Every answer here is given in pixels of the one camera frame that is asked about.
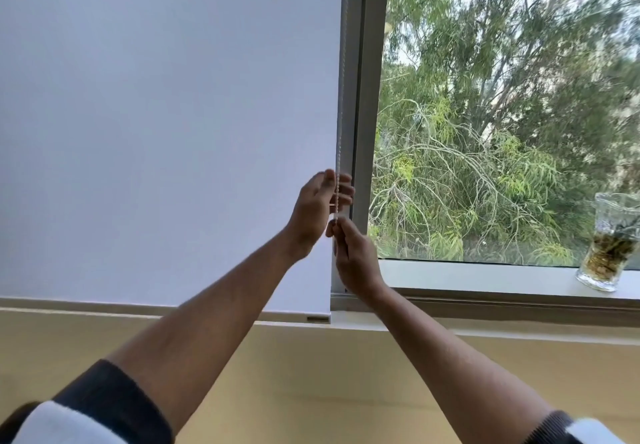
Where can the green trees outside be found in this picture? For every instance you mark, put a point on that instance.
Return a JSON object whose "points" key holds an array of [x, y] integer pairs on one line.
{"points": [[500, 119]]}

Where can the white roller blind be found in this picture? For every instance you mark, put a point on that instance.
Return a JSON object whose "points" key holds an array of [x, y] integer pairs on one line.
{"points": [[165, 124]]}

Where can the dried plant stems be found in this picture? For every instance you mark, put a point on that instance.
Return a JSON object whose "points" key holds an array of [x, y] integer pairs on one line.
{"points": [[606, 255]]}

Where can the person's right hand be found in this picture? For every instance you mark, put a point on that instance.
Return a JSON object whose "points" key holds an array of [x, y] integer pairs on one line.
{"points": [[357, 264]]}

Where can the person's right forearm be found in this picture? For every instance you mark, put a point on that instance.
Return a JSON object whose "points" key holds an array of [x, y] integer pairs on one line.
{"points": [[445, 358]]}

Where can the person's right thumb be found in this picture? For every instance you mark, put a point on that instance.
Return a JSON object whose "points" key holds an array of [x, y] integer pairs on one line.
{"points": [[336, 228]]}

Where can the dark white-cuffed sweater sleeve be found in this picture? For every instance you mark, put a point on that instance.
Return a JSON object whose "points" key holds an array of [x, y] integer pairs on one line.
{"points": [[575, 431], [95, 408]]}

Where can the person's left forearm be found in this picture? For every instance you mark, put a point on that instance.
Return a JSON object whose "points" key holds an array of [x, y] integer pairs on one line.
{"points": [[215, 318]]}

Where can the person's left hand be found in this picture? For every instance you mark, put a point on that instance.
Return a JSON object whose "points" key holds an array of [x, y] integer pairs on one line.
{"points": [[311, 211]]}

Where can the grey aluminium window frame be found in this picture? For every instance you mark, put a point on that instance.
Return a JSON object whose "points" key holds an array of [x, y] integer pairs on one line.
{"points": [[367, 84]]}

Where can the person's left thumb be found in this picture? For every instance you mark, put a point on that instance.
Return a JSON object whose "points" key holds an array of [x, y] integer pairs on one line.
{"points": [[322, 177]]}

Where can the clear glass vase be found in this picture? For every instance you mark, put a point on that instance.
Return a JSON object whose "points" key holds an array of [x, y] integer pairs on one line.
{"points": [[607, 244]]}

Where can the white window sill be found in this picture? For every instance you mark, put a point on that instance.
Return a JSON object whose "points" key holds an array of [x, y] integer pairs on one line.
{"points": [[500, 321]]}

